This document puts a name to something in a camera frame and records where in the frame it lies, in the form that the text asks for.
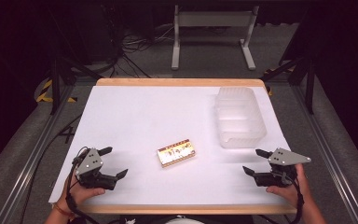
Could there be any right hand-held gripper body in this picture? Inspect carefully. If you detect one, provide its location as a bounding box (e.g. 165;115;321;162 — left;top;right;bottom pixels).
253;147;312;189

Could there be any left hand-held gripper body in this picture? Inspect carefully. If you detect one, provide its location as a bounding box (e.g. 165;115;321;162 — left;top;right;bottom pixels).
73;147;119;191

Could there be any clear plastic container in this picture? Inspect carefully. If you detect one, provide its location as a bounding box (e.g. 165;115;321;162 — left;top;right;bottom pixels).
213;86;268;149

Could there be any gold snack packet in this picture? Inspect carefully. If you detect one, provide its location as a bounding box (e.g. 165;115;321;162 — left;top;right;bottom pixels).
156;138;197;169

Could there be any person's right hand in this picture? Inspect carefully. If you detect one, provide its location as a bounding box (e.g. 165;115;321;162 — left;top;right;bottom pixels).
265;162;312;209

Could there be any person's left hand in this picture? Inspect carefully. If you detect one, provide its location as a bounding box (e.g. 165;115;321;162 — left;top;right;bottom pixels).
56;175;106;215

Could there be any white table cover sheet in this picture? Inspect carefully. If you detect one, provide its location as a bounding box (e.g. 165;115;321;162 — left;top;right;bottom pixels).
48;85;291;206

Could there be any black metal stand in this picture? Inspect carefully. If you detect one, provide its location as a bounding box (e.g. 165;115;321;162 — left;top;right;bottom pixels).
260;55;317;116
49;55;104;116

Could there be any yellow black hazard tape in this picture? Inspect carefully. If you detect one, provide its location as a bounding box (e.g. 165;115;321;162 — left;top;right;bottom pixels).
35;78;78;104

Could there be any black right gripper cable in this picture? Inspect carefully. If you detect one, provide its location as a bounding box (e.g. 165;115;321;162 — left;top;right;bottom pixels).
290;176;306;224

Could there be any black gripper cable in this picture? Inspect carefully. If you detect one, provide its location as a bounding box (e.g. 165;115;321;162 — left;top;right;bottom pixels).
290;176;306;224
64;147;101;224

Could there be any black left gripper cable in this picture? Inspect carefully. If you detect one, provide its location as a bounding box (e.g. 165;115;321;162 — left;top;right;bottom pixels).
64;147;101;224

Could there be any aluminium floor rail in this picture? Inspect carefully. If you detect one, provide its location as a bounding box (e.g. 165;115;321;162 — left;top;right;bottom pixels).
0;83;76;224
292;83;358;224

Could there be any thin black floor cable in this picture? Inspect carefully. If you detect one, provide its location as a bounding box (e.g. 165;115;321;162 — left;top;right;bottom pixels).
18;113;84;224

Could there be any orange bracelet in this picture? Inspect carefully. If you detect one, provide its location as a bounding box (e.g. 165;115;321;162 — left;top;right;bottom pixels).
53;203;76;218

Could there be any bundle of floor cables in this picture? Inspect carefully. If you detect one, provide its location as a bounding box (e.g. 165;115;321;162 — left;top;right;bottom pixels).
103;22;175;79

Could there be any white metal stand frame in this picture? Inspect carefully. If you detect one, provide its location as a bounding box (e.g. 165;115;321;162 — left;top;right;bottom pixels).
171;4;260;71

